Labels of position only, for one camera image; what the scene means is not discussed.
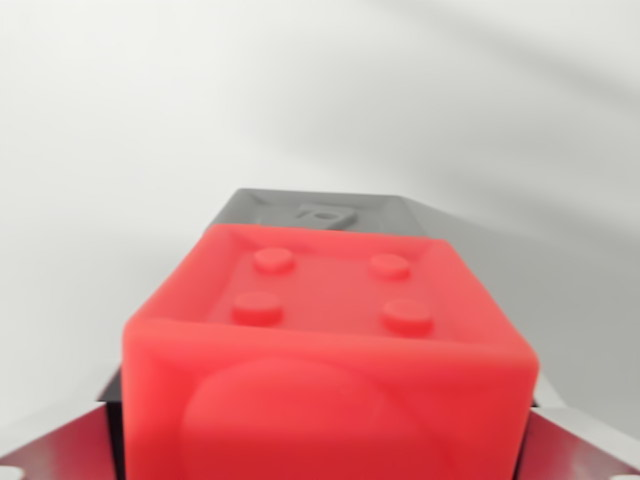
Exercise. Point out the black-padded silver gripper right finger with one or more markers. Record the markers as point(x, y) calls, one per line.
point(570, 450)

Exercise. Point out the black-padded silver gripper left finger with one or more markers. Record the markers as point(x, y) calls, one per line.
point(65, 445)

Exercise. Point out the red studded cube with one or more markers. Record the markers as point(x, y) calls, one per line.
point(330, 380)

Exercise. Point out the grey embossed cube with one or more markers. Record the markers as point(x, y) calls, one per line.
point(280, 210)

